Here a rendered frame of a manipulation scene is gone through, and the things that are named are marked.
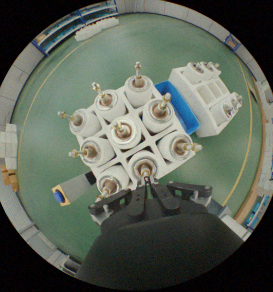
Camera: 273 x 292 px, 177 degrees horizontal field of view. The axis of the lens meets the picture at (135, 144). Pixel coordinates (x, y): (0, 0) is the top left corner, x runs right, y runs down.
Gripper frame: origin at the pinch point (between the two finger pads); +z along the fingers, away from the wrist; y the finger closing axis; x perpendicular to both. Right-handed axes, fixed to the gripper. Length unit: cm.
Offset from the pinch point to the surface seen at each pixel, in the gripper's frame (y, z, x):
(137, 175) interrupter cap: -2.1, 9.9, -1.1
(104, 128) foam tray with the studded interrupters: -12.2, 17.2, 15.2
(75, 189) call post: -25.0, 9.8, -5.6
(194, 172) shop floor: 32, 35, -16
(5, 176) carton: -375, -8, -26
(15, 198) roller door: -537, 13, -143
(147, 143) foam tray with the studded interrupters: 2.3, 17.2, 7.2
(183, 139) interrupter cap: 12.0, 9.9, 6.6
